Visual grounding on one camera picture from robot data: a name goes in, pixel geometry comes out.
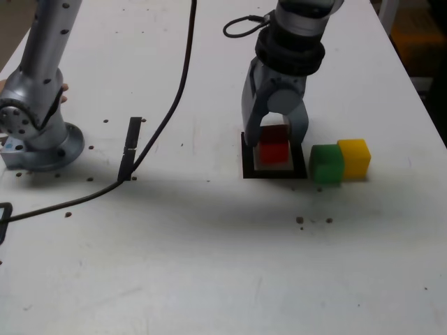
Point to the yellow cube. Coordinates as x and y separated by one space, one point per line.
356 158

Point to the red cube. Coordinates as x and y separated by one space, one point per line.
274 153

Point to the black tape strip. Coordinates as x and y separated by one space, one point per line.
133 132

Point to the white frame post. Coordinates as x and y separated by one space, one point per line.
388 15

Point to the person's hand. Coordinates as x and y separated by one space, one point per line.
65 88

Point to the green cube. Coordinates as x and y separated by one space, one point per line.
326 167

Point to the black tape square outline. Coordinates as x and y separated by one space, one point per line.
276 174

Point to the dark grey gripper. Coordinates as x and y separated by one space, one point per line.
283 82

